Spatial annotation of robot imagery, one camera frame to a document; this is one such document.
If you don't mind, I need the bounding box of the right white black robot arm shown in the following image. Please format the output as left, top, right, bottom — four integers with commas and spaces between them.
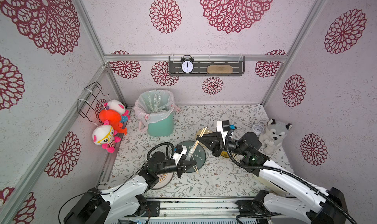
197, 130, 355, 224

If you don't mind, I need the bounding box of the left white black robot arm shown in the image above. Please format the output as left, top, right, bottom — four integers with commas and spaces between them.
63, 152, 196, 224

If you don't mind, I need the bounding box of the yellow patterned plate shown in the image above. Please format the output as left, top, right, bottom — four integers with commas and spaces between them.
221, 151, 229, 159

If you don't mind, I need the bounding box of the cream small plate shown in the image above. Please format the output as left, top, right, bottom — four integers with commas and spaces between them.
195, 129, 213, 138

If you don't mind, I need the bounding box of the dark green glass plate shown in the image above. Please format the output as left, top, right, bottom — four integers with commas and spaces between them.
179, 140, 206, 173

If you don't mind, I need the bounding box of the white orange sunburst plate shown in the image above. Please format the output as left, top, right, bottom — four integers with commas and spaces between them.
152, 173, 174, 190

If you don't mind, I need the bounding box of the small white alarm clock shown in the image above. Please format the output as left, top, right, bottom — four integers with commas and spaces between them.
252, 124, 264, 137

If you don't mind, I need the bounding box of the grey husky plush toy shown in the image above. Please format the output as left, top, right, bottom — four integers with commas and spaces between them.
259, 118, 292, 154

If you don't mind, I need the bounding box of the floral table mat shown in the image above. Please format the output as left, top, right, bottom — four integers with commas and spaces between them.
99, 105, 269, 197

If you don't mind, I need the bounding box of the green trash bin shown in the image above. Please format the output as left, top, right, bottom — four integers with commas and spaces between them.
139, 90, 176, 138

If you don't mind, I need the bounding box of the white digital scale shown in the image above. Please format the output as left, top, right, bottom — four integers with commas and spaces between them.
254, 175, 288, 196

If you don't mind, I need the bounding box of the white plush with yellow glasses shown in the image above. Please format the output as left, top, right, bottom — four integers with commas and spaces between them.
92, 121, 121, 153

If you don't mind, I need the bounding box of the red plush toy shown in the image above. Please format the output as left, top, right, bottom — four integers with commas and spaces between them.
99, 109, 127, 135

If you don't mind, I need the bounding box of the wooden brush on shelf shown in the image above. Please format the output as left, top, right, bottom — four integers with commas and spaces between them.
207, 65, 233, 75

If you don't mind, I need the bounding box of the pink white plush toy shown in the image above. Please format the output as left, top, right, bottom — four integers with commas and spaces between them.
105, 100, 130, 120

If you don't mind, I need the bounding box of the black alarm clock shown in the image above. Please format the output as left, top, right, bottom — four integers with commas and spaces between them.
181, 55, 195, 74

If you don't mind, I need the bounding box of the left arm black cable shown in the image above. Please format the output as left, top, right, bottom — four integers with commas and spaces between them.
58, 142, 176, 224

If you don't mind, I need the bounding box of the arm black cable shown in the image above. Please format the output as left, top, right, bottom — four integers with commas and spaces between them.
225, 129, 358, 224
58, 142, 176, 224

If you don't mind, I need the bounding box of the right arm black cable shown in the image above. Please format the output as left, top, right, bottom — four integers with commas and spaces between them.
225, 129, 358, 224

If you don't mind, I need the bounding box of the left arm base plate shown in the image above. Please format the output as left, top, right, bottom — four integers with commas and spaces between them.
119, 200, 161, 218

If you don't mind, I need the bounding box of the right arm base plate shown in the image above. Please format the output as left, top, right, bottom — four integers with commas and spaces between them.
236, 199, 280, 218

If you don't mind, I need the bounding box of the grey wall shelf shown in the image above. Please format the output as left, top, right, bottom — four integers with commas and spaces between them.
168, 55, 245, 77

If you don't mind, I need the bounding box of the black wire wall rack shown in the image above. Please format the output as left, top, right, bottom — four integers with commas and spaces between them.
77, 81, 109, 123

